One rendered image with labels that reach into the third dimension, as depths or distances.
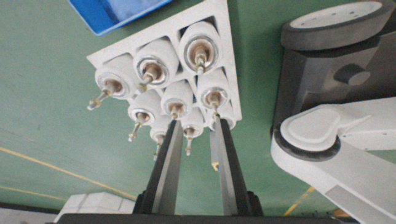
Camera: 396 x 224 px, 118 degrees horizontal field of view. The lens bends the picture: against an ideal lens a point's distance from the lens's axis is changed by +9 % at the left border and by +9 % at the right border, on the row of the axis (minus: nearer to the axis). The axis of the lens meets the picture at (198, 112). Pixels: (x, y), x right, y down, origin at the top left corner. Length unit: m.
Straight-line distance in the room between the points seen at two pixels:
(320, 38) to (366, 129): 0.27
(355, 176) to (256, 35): 0.48
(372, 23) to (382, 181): 0.33
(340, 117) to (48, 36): 1.01
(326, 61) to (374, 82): 0.24
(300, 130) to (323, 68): 0.17
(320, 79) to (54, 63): 1.01
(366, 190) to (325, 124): 0.14
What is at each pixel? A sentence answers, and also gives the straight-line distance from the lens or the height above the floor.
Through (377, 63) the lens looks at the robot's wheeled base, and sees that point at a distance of 0.62.
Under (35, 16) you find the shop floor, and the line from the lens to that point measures 0.78.
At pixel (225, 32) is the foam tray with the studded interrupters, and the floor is 0.18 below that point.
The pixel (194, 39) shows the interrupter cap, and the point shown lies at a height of 0.25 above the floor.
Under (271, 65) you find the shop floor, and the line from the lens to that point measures 0.63.
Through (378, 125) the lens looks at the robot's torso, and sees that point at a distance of 0.56.
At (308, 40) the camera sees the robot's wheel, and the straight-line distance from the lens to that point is 0.45.
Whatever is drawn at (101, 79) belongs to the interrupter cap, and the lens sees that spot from 0.38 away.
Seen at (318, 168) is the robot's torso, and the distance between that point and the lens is 0.43.
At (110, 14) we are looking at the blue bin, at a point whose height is 0.00.
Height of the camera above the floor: 0.52
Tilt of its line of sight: 48 degrees down
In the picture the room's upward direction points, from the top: 178 degrees counter-clockwise
